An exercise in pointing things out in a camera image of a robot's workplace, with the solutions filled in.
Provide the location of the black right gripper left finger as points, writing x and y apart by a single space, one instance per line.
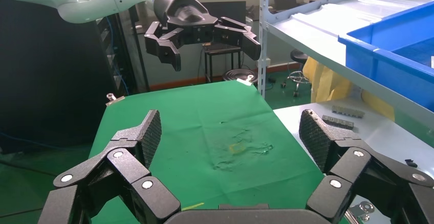
135 195

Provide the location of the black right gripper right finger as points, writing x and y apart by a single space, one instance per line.
349 168

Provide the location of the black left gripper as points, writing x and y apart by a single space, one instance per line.
183 15

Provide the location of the black metal stand table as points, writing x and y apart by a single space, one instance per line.
220 48

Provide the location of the black monitor screen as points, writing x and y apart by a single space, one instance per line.
234 10

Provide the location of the grey metal clip strip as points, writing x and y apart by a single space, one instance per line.
348 111
337 122

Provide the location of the round black ribbed disc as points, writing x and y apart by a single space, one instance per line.
239 75

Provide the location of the small black plastic piece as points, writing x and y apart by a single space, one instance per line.
411 163

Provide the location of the green table cloth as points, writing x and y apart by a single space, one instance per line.
203 121

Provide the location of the yellow plastic cover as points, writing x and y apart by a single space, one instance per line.
325 83

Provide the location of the dark laptop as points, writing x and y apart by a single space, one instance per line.
284 0

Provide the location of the black stool chrome base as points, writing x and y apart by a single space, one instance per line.
298 57

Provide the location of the blue plastic bin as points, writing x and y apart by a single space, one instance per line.
390 70

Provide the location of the grey metal shelf rack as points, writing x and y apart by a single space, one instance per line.
315 29

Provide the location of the black equipment cabinet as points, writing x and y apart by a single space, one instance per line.
51 80

